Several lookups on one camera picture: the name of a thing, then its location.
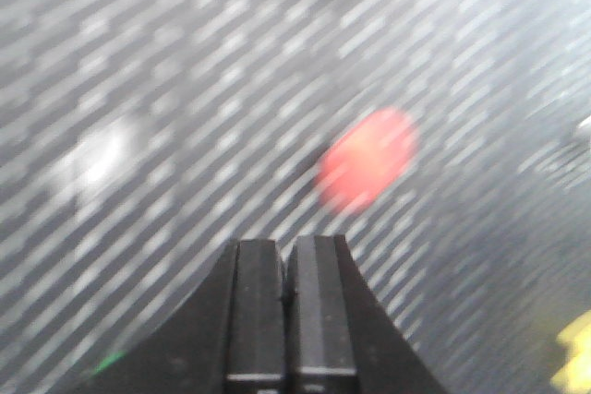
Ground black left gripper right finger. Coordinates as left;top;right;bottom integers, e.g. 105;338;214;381
286;235;443;393

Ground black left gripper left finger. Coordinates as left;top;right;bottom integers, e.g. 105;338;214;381
82;239;285;393

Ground green push button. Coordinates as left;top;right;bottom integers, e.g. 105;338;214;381
91;352;126;376

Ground lower red push button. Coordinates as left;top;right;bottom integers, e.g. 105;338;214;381
315;107;418;213

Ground grey push button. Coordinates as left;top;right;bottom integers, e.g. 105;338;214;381
54;117;138;201

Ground black perforated pegboard panel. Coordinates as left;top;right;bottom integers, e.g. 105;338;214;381
1;0;590;393

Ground yellow toggle switch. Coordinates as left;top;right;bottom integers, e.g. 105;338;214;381
550;311;590;394

